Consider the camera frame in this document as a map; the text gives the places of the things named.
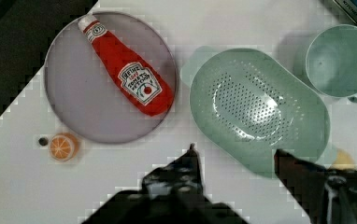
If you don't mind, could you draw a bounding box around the yellow banana toy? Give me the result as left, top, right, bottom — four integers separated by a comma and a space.
330, 149, 356, 170

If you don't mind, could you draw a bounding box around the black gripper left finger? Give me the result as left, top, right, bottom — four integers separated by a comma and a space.
141, 143, 204, 199

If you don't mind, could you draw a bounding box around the grey round plate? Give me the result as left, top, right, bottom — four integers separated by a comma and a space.
44, 12, 178, 144

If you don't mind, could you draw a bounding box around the orange slice toy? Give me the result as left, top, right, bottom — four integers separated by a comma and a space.
50, 133, 79, 161

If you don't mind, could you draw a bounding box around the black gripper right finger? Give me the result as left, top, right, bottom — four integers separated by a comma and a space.
274, 149, 357, 224

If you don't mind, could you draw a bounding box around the green plastic cup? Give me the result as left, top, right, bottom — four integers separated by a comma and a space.
293, 24, 357, 104

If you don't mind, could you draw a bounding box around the green plastic strainer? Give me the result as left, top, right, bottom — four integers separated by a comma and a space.
180, 46, 336, 178

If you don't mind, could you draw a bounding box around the red plush ketchup bottle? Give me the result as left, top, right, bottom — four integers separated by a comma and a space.
78, 15, 174, 117

